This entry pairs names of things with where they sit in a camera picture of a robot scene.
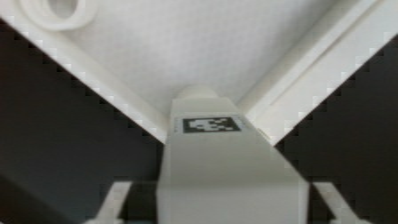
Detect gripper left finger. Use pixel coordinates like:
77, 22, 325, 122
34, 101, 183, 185
82, 181, 133, 224

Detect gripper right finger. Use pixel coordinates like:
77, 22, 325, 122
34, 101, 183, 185
313, 182, 373, 224

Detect white desk leg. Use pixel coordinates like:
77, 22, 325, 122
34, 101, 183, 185
157, 86, 309, 224

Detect white desk tabletop tray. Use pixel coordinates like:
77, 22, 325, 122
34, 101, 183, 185
0, 0, 398, 141

